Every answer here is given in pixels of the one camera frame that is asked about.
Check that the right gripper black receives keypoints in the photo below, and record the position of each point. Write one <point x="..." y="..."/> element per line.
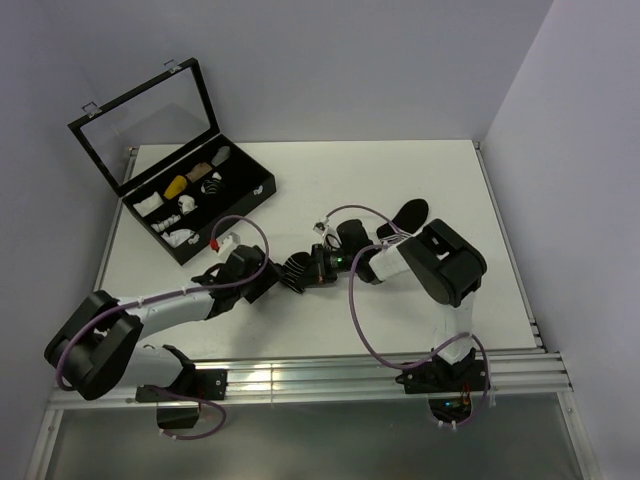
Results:
<point x="319" y="257"/>

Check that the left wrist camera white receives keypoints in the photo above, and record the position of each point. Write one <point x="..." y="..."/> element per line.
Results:
<point x="225" y="245"/>

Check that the black white striped rolled sock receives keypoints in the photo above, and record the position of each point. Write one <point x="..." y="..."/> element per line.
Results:
<point x="213" y="185"/>

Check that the white crumpled sock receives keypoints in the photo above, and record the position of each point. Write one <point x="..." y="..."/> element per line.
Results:
<point x="177" y="237"/>

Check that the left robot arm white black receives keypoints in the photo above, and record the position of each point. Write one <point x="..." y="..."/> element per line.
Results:
<point x="103" y="344"/>

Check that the black ankle sock white cuff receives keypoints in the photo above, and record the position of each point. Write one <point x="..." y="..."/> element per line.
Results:
<point x="409" y="219"/>

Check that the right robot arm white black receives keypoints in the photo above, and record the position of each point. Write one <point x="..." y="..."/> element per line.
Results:
<point x="447" y="266"/>

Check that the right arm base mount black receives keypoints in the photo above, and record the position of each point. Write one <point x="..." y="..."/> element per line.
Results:
<point x="438" y="377"/>

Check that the tan rolled sock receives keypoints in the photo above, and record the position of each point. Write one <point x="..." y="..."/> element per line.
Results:
<point x="198" y="171"/>

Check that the black sock thin white stripes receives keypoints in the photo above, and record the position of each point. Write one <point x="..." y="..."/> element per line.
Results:
<point x="299" y="272"/>

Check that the black display case with lid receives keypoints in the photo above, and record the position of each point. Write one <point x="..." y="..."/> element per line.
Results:
<point x="141" y="140"/>

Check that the yellow rolled sock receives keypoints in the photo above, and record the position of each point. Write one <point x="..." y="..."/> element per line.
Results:
<point x="176" y="187"/>

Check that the white grey rolled sock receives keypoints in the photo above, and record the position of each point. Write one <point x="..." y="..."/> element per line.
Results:
<point x="187" y="204"/>

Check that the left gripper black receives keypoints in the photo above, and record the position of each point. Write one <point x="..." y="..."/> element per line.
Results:
<point x="267" y="278"/>

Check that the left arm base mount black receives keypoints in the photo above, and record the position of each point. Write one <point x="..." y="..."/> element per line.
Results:
<point x="191" y="401"/>

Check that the aluminium frame rail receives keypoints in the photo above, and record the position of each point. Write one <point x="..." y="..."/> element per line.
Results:
<point x="361" y="378"/>

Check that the white black patterned rolled sock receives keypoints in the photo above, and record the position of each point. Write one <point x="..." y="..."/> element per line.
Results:
<point x="163" y="225"/>

